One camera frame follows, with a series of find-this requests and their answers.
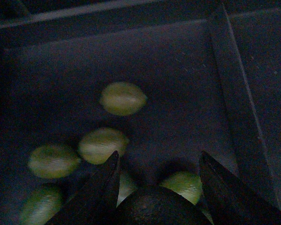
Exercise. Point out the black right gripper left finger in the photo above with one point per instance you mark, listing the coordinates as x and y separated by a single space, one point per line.
96 201

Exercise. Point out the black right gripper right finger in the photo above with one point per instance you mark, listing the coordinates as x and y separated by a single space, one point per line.
230 201

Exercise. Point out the green avocado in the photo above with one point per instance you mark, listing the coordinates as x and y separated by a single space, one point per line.
155 205

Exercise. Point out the black display tray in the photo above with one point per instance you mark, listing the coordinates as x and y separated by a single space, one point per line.
52 73

